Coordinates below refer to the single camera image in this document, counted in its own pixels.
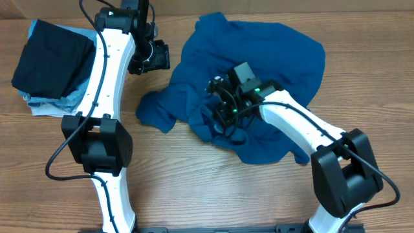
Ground folded black garment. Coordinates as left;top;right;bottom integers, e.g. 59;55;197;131
11;20;96;99

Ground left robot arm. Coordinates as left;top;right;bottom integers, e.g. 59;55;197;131
61;0;170;232

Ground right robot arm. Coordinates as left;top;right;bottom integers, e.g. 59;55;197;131
206;62;384;232

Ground folded white garment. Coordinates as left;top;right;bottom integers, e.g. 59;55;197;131
30;104;77;118

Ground folded light blue jeans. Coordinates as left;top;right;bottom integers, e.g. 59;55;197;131
18;19;97;112

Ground blue polo shirt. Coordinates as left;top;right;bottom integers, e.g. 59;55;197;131
136;13;325;164

